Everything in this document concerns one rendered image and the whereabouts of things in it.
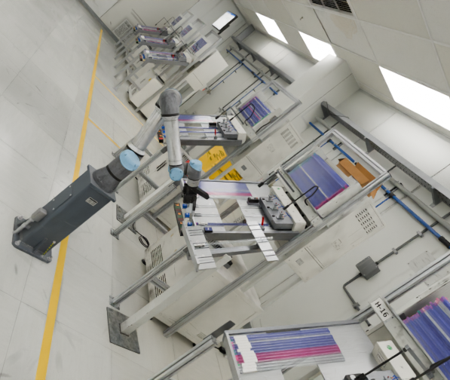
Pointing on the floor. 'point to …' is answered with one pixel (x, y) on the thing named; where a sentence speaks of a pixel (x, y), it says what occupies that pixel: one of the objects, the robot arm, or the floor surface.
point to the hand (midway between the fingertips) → (191, 212)
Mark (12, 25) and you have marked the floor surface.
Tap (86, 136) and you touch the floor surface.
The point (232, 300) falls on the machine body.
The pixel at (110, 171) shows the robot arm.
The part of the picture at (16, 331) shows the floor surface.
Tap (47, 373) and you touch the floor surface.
